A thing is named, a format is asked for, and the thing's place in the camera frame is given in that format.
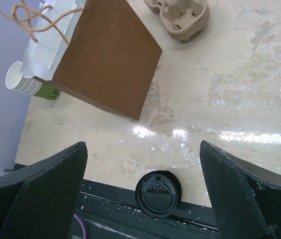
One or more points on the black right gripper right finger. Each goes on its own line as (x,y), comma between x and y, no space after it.
(245,198)

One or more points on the black table front rail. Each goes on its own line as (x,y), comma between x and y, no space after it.
(110,212)

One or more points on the stack of black cup lids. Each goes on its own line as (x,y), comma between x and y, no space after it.
(158,194)

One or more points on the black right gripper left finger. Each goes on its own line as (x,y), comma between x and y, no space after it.
(38,201)

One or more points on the brown paper bag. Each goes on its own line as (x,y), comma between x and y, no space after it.
(98,51)

